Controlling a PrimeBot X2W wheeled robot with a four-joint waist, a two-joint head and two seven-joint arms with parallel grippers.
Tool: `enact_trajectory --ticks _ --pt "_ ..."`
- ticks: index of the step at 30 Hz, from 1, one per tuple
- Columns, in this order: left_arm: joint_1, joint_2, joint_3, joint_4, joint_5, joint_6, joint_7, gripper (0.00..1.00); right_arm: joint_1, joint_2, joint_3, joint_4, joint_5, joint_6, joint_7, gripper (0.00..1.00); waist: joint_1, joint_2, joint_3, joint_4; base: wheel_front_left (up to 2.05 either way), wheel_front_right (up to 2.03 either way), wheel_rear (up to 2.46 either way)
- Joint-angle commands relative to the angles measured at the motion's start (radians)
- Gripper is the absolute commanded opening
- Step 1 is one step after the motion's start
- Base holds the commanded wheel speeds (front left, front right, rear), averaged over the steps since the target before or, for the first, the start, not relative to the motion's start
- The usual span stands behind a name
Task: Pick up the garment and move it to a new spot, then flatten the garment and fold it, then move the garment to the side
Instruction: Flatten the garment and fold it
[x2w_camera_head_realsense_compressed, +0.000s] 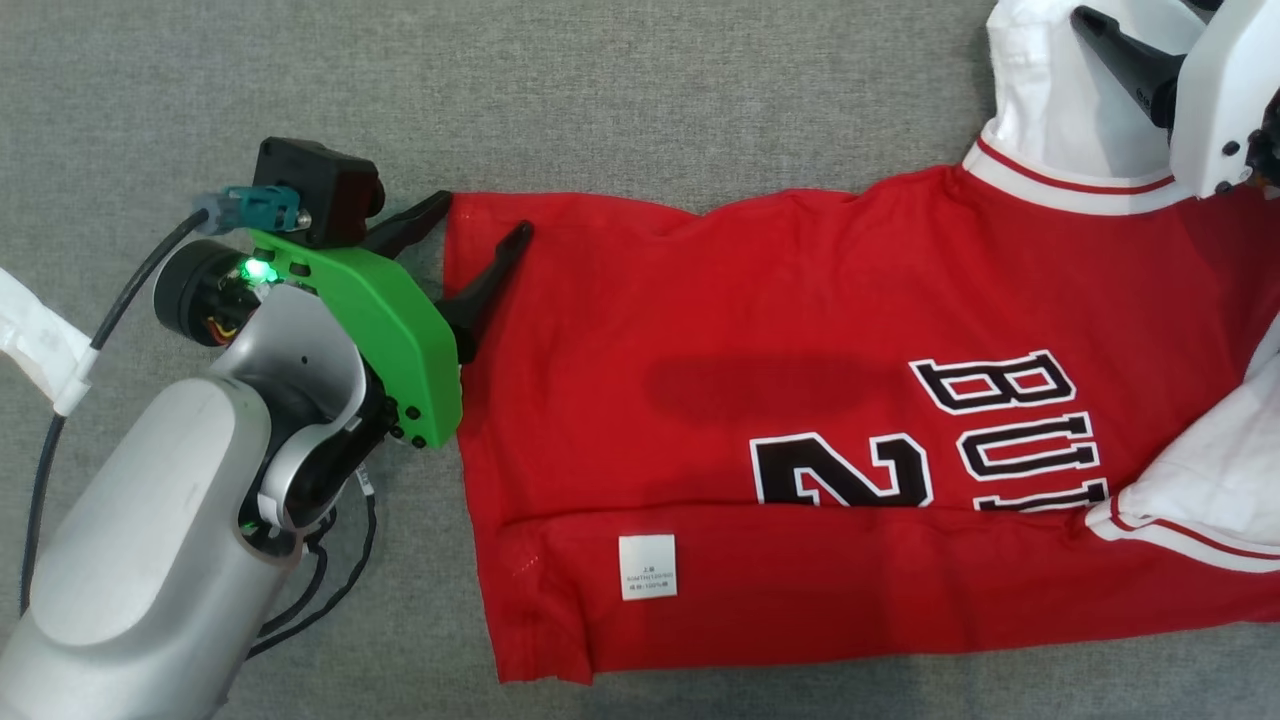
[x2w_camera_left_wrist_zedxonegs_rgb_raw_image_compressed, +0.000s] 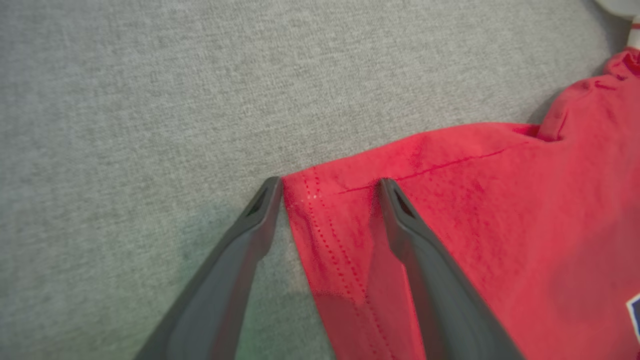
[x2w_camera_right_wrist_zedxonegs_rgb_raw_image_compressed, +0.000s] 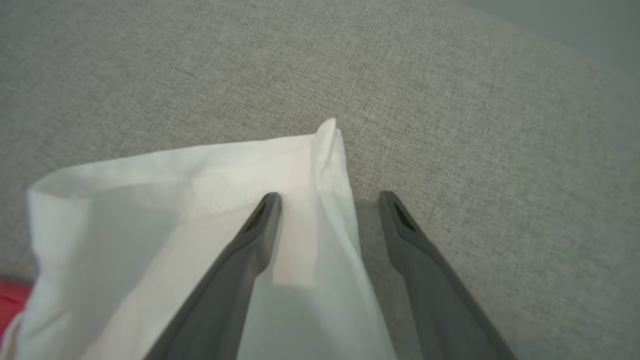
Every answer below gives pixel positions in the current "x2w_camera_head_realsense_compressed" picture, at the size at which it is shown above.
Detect red Bulls jersey white sleeves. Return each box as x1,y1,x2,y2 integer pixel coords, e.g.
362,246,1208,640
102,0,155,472
440,0,1280,687

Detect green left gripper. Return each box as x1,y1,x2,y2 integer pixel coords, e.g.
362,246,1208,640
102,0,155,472
248,190,535,451

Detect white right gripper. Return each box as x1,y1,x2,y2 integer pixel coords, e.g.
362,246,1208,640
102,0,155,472
1070,0,1280,199

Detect teal left camera connector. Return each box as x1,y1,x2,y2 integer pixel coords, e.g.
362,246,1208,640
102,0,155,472
195,186,303,236

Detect white tape label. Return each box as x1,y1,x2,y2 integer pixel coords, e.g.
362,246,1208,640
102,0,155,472
0,265,96,418

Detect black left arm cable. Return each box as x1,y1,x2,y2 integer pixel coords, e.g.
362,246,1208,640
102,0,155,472
18,205,211,616

